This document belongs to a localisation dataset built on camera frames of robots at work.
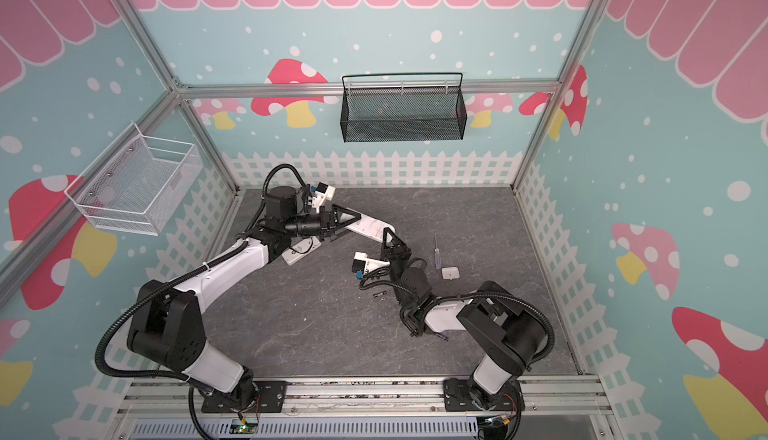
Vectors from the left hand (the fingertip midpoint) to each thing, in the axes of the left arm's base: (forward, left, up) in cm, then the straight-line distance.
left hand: (357, 227), depth 77 cm
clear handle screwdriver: (+7, -24, -24) cm, 35 cm away
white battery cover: (+1, -28, -25) cm, 37 cm away
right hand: (+2, -10, -2) cm, 10 cm away
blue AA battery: (-7, -7, -24) cm, 26 cm away
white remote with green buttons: (+1, -4, -1) cm, 4 cm away
